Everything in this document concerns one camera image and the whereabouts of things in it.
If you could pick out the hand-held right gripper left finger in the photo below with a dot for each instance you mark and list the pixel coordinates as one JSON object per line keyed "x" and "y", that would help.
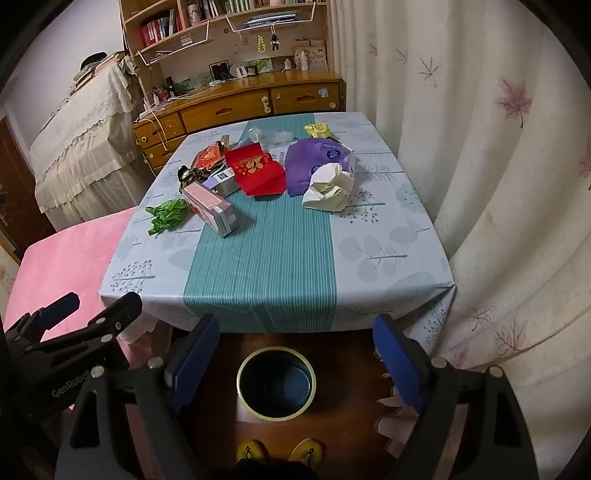
{"x": 198, "y": 360}

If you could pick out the wooden desk with drawers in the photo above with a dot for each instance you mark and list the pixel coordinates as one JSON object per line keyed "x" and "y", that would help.
{"x": 231, "y": 108}

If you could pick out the yellow paper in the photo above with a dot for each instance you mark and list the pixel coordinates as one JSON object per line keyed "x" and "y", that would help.
{"x": 318, "y": 130}

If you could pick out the white curtain pink leaf print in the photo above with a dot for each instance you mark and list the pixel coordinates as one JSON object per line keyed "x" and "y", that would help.
{"x": 461, "y": 138}

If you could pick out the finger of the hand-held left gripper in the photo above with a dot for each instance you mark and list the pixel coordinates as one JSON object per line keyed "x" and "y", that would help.
{"x": 55, "y": 311}
{"x": 117, "y": 316}

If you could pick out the black photo frame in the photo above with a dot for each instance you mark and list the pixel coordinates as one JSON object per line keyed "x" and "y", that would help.
{"x": 218, "y": 69}

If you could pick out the wooden bookshelf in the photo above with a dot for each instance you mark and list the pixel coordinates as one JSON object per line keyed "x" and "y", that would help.
{"x": 194, "y": 32}

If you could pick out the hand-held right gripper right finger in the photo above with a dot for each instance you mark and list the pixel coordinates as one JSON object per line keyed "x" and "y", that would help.
{"x": 397, "y": 364}

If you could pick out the teal leaf printed tablecloth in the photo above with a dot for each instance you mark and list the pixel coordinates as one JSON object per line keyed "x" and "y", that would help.
{"x": 268, "y": 258}

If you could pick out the white crumpled paper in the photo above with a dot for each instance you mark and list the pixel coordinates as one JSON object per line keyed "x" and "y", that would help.
{"x": 328, "y": 189}

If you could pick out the brown wooden door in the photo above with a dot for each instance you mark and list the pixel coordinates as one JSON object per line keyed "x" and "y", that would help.
{"x": 14, "y": 184}

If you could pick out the pink cushioned seat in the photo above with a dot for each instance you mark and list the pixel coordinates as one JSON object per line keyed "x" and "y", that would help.
{"x": 60, "y": 258}

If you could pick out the white lace cloth cover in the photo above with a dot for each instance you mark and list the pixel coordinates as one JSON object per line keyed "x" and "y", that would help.
{"x": 78, "y": 138}

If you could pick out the row of red books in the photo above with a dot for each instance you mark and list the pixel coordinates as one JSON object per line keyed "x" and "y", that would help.
{"x": 159, "y": 30}

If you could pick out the dark blue bin yellow rim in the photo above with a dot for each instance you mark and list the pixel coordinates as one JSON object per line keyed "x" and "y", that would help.
{"x": 277, "y": 392}

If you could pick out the yellow slipper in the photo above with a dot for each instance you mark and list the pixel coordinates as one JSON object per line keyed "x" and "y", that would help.
{"x": 305, "y": 450}
{"x": 251, "y": 452}

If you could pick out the purple plastic bag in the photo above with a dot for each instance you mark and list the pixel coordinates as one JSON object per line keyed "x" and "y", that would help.
{"x": 304, "y": 161}

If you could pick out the pink cardboard box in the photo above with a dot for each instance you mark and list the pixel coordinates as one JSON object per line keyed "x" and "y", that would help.
{"x": 210, "y": 207}

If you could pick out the clear plastic wrap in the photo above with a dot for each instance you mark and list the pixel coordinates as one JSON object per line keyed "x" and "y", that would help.
{"x": 272, "y": 136}

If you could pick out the green crumpled paper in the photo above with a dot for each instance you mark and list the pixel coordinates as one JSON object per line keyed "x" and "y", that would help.
{"x": 166, "y": 216}

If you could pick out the orange gold snack packet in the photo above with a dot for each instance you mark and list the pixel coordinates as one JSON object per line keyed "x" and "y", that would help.
{"x": 207, "y": 157}

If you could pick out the small white blue box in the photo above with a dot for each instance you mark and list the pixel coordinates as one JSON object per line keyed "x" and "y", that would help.
{"x": 226, "y": 180}

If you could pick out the red gold printed envelope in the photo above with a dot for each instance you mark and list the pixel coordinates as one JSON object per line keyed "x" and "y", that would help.
{"x": 258, "y": 177}

